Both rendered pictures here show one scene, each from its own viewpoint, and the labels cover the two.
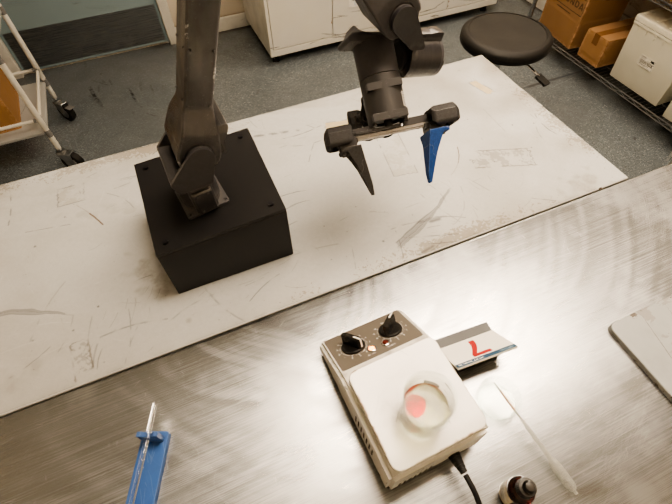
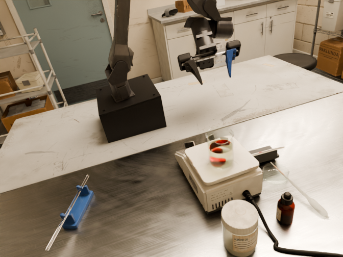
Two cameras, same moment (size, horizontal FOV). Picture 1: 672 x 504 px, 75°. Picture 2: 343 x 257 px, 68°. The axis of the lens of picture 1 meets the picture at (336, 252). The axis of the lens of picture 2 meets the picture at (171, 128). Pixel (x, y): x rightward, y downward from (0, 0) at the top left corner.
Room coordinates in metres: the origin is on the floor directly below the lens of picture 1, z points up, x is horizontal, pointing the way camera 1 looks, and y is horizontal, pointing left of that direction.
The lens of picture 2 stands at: (-0.26, -0.08, 1.33)
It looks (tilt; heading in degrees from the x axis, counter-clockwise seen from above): 32 degrees down; 11
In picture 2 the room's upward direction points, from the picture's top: 10 degrees counter-clockwise
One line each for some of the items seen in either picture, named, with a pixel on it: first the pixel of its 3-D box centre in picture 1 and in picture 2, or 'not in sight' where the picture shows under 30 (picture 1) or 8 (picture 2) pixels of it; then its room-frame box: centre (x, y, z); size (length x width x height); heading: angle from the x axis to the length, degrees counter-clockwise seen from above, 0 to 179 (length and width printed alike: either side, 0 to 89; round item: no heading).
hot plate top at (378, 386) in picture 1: (415, 399); (219, 157); (0.16, -0.09, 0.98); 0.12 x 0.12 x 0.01; 24
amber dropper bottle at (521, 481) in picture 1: (520, 490); (286, 206); (0.07, -0.20, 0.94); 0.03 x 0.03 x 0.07
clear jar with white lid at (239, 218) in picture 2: not in sight; (239, 228); (0.02, -0.11, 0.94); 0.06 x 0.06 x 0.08
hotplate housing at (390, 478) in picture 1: (400, 391); (215, 166); (0.18, -0.08, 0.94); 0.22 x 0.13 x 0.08; 24
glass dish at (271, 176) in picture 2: (498, 398); (275, 174); (0.18, -0.21, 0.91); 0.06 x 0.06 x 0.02
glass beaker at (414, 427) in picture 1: (425, 409); (220, 149); (0.13, -0.09, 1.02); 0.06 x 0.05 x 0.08; 6
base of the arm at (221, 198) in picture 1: (196, 184); (120, 87); (0.46, 0.20, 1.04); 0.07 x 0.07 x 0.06; 29
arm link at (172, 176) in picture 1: (184, 151); (115, 69); (0.46, 0.20, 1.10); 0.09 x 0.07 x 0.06; 25
